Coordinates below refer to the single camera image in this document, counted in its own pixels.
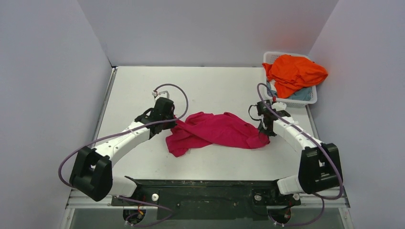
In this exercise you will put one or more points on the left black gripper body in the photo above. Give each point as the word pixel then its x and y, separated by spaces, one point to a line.
pixel 170 120

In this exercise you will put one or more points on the magenta t-shirt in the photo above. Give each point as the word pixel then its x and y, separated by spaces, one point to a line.
pixel 203 129

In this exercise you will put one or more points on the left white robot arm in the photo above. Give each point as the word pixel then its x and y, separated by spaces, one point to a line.
pixel 92 172

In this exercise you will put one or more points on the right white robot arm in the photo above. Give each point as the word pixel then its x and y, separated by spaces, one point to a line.
pixel 319 166

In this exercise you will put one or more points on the light blue t-shirt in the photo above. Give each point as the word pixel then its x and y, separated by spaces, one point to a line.
pixel 303 94

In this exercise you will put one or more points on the orange t-shirt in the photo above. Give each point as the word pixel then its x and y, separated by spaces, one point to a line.
pixel 293 73

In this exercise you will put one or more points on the white plastic laundry basket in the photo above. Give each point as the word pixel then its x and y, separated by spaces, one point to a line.
pixel 270 57

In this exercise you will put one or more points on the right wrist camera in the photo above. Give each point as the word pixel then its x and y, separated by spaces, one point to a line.
pixel 278 106

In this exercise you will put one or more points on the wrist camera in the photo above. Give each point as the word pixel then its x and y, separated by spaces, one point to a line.
pixel 161 94
pixel 278 106

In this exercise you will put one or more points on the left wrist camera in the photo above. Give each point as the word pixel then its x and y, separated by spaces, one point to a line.
pixel 161 94

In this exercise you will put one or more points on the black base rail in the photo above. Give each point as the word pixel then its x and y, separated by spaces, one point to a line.
pixel 210 199

